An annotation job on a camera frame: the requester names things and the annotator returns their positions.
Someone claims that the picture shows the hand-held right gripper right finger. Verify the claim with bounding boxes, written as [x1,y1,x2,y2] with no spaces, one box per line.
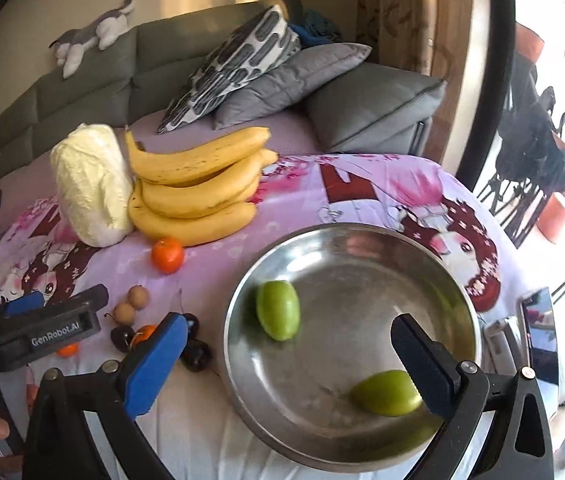
[391,314,556,480]

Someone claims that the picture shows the grey quilted cushion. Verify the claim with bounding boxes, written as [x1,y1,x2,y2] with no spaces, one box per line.
[212,42,373,131]

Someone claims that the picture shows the black smartphone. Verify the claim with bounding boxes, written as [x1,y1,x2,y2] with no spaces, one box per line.
[519,287,561,392]

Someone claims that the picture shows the stainless steel bowl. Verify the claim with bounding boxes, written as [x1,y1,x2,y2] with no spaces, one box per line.
[221,223,483,472]

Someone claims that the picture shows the yellow banana bunch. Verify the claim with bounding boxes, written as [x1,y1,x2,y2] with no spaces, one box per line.
[125,126,279,247]

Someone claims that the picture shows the grey sofa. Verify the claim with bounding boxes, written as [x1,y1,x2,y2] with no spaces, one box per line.
[0,0,448,183]

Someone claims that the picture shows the napa cabbage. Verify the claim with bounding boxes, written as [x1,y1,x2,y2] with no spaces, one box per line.
[51,123,136,248]

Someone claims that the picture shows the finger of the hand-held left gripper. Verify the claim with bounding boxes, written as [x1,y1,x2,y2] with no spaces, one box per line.
[3,291,47,317]
[42,284,109,317]

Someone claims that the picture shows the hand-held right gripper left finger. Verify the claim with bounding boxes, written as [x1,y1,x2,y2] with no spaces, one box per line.
[22,312,189,480]

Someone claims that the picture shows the blue cloth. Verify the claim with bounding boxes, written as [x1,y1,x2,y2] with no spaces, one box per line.
[290,10,342,47]

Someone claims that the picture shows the orange flower pot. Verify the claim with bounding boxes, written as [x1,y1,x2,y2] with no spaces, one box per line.
[537,194,565,244]

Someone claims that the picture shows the oval green fruit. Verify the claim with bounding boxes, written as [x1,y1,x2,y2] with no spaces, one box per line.
[351,370,423,417]
[256,280,302,342]

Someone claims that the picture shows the white phone stand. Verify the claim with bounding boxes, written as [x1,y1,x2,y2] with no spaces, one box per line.
[483,316,531,378]

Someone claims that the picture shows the black outdoor chairs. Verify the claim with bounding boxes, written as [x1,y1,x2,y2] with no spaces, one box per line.
[473,60,565,246]

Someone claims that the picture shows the black white patterned cushion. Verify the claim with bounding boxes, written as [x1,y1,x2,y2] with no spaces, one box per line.
[157,5,302,133]

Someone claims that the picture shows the grey white plush toy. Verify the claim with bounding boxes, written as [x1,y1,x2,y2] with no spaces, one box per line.
[50,0,136,79]

